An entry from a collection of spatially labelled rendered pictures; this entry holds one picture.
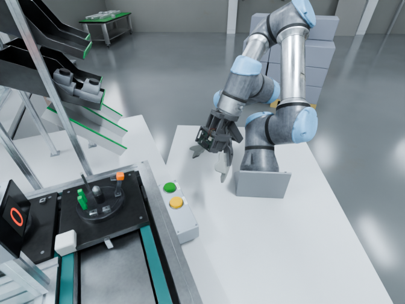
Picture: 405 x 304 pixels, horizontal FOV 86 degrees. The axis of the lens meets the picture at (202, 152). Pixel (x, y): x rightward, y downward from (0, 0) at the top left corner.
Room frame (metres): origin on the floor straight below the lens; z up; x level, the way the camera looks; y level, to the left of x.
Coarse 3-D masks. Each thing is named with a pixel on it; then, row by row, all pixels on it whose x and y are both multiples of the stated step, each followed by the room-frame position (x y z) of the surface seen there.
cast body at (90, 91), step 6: (90, 78) 0.70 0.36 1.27; (84, 84) 0.67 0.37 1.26; (90, 84) 0.68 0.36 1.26; (96, 84) 0.69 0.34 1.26; (78, 90) 0.68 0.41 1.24; (84, 90) 0.67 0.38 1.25; (90, 90) 0.68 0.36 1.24; (96, 90) 0.68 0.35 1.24; (78, 96) 0.68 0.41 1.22; (84, 96) 0.67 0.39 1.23; (90, 96) 0.68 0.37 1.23; (96, 96) 0.68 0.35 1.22; (96, 102) 0.68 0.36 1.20
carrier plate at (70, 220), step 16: (128, 176) 0.56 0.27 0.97; (64, 192) 0.48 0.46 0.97; (128, 192) 0.48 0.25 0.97; (64, 208) 0.42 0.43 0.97; (128, 208) 0.42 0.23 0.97; (144, 208) 0.42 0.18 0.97; (64, 224) 0.36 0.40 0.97; (80, 224) 0.36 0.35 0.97; (96, 224) 0.36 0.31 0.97; (112, 224) 0.36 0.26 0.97; (128, 224) 0.36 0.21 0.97; (144, 224) 0.37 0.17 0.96; (80, 240) 0.31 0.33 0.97; (96, 240) 0.32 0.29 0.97
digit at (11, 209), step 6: (12, 198) 0.25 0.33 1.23; (6, 204) 0.23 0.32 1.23; (12, 204) 0.24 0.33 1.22; (6, 210) 0.22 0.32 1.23; (12, 210) 0.23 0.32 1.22; (18, 210) 0.24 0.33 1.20; (6, 216) 0.21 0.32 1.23; (12, 216) 0.22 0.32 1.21; (18, 216) 0.23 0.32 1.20; (24, 216) 0.24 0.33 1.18; (12, 222) 0.21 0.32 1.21; (18, 222) 0.22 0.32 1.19; (24, 222) 0.23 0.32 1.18; (18, 228) 0.21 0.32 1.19
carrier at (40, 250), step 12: (36, 204) 0.43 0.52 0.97; (48, 204) 0.43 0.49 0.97; (36, 216) 0.39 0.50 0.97; (48, 216) 0.39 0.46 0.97; (36, 228) 0.35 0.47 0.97; (48, 228) 0.35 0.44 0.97; (24, 240) 0.31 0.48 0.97; (36, 240) 0.31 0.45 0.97; (48, 240) 0.31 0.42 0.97; (24, 252) 0.28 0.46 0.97; (36, 252) 0.28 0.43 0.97; (48, 252) 0.28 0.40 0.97
